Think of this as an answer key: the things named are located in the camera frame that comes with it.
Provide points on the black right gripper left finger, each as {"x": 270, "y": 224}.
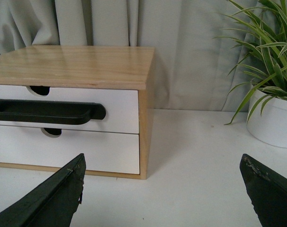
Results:
{"x": 53, "y": 202}

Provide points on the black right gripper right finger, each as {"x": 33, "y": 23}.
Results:
{"x": 267, "y": 191}

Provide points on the white drawer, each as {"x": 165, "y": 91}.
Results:
{"x": 121, "y": 106}
{"x": 109, "y": 152}

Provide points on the wooden drawer cabinet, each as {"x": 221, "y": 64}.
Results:
{"x": 100, "y": 67}

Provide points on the white plant pot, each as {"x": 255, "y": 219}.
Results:
{"x": 268, "y": 122}

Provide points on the grey curtain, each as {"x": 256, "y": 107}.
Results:
{"x": 194, "y": 42}

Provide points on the green spider plant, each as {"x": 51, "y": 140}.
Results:
{"x": 266, "y": 57}

